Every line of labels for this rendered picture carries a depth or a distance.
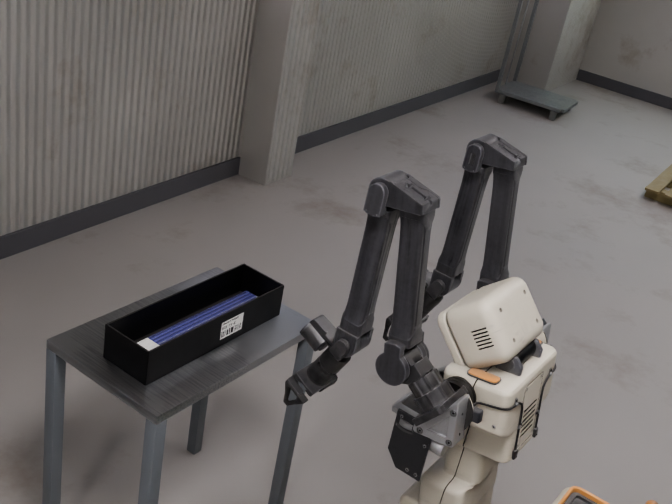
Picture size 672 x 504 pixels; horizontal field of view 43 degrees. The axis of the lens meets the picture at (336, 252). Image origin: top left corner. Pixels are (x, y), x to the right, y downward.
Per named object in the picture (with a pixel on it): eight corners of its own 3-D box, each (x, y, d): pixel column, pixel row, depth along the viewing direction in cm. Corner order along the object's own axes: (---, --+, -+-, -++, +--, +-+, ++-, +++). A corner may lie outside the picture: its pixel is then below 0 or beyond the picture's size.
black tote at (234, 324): (145, 386, 232) (148, 352, 227) (103, 357, 240) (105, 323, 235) (279, 315, 276) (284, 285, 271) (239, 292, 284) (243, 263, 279)
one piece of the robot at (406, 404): (483, 440, 224) (505, 373, 214) (430, 492, 203) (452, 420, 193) (432, 410, 231) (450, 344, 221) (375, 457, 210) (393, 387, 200)
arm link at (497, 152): (517, 149, 198) (535, 141, 205) (464, 138, 205) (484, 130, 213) (494, 322, 215) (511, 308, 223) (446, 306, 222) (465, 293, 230)
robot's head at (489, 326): (551, 329, 199) (525, 270, 199) (512, 364, 183) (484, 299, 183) (500, 343, 208) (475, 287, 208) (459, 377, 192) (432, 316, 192)
